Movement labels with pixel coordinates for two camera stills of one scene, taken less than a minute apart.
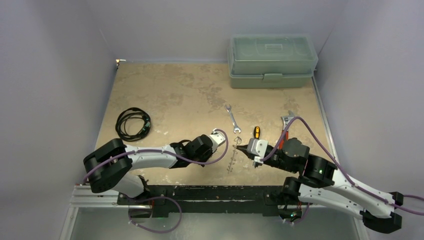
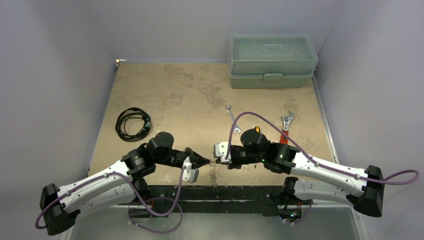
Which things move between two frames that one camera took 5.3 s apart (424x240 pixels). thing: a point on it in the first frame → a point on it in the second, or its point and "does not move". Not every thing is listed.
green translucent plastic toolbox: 276,60 does not move
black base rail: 166,199 does not move
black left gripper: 209,153 → 198,160
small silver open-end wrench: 235,128 does not move
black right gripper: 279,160 → 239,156
